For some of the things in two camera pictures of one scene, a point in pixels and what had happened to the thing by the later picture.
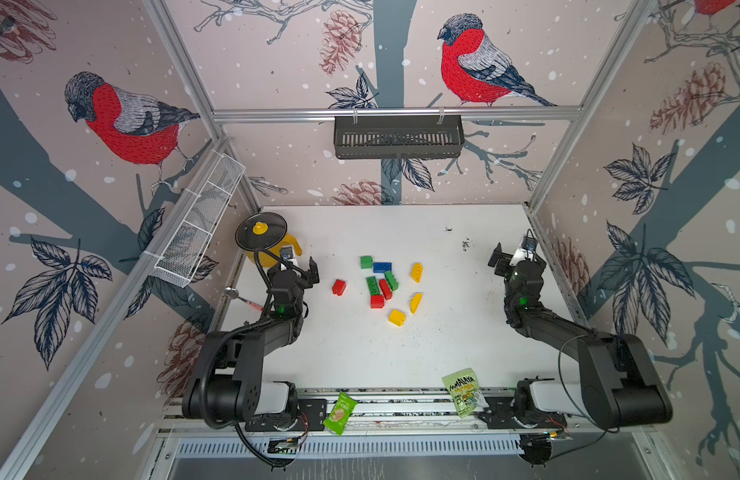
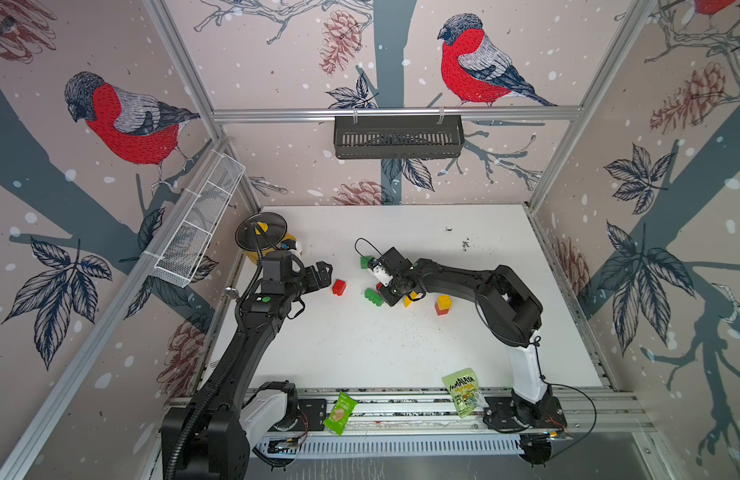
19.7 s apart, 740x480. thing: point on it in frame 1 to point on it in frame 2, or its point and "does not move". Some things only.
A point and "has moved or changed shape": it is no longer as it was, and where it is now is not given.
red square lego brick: x=339 y=287 does not move
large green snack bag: x=465 y=392 does not move
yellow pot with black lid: x=263 y=235 does not move
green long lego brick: x=373 y=285 has moved or changed shape
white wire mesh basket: x=196 y=234 does not move
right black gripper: x=497 y=256 to x=389 y=297
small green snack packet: x=341 y=413 does not move
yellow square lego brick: x=397 y=317 to x=444 y=302
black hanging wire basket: x=398 y=137 does not move
